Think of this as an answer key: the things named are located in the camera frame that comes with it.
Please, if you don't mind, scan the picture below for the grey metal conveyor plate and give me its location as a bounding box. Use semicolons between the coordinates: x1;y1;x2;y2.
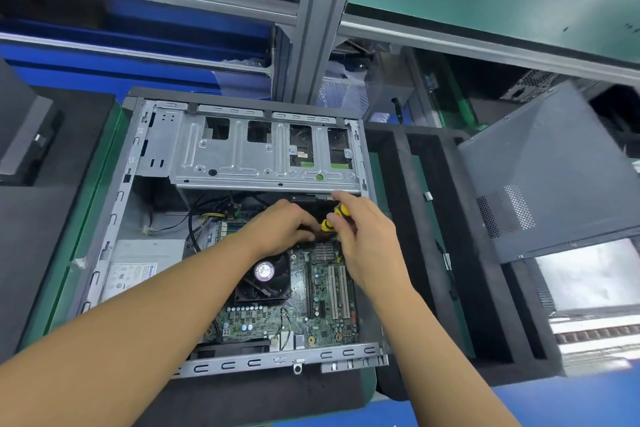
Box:
535;236;640;315

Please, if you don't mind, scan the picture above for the silver power supply unit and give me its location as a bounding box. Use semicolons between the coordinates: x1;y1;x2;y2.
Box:
100;236;189;305

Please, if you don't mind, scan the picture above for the dark grey computer case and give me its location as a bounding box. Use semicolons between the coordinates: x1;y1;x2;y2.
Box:
60;88;391;380

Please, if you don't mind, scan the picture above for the thick aluminium frame post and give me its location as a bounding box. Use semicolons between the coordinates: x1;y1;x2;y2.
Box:
280;0;363;105

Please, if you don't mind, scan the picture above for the green motherboard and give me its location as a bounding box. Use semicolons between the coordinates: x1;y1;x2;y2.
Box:
195;196;359;351

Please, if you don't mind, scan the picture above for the aluminium conveyor frame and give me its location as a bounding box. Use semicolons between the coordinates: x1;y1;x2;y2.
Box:
550;306;640;378

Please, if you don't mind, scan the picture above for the person's left hand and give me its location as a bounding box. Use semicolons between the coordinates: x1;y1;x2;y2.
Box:
238;198;326;261

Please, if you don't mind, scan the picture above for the grey case side panel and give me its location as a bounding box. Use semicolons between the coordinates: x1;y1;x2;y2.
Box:
458;79;640;265

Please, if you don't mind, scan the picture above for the silver computer case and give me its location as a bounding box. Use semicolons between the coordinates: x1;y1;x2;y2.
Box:
0;59;63;185

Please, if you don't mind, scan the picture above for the distant computer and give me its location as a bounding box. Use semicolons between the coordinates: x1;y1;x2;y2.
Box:
500;69;573;103

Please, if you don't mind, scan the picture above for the person's left forearm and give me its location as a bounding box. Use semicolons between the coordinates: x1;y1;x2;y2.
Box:
0;232;271;427

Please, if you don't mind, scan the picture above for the yellow black handled screwdriver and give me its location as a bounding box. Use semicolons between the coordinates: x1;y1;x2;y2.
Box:
318;203;353;235

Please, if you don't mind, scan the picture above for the black CPU fan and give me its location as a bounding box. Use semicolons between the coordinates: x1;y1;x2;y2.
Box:
235;246;293;303

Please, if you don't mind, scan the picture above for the person's right forearm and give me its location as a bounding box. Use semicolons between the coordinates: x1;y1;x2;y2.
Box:
372;276;521;427

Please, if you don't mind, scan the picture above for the person's right hand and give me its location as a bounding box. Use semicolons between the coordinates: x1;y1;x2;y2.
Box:
328;190;419;298

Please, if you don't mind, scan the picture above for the black divided foam tray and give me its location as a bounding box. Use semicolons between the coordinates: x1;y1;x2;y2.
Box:
362;123;563;401

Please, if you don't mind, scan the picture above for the clear plastic bag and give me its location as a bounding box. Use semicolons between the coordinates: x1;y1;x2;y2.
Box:
318;63;386;123

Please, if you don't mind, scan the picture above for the blue plastic crate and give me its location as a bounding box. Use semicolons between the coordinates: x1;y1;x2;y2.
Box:
0;0;276;103

